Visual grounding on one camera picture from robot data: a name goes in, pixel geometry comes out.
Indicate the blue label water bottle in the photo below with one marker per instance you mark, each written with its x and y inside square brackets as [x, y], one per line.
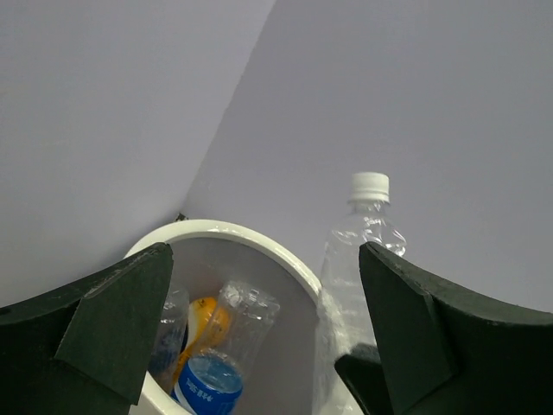
[208, 385]

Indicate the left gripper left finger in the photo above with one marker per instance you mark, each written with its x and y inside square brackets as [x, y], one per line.
[84, 348]

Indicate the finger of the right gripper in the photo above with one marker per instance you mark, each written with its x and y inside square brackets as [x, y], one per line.
[362, 372]

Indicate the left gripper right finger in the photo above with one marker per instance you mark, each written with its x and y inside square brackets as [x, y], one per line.
[446, 349]

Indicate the white round bin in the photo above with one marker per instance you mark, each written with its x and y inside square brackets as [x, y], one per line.
[279, 368]

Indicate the clear bottle white cap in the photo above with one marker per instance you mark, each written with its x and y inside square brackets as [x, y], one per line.
[169, 338]

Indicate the clear ribbed bottle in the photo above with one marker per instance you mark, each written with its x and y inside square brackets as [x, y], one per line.
[344, 318]
[242, 318]

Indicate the orange milk tea bottle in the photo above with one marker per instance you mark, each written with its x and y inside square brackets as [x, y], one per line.
[206, 321]

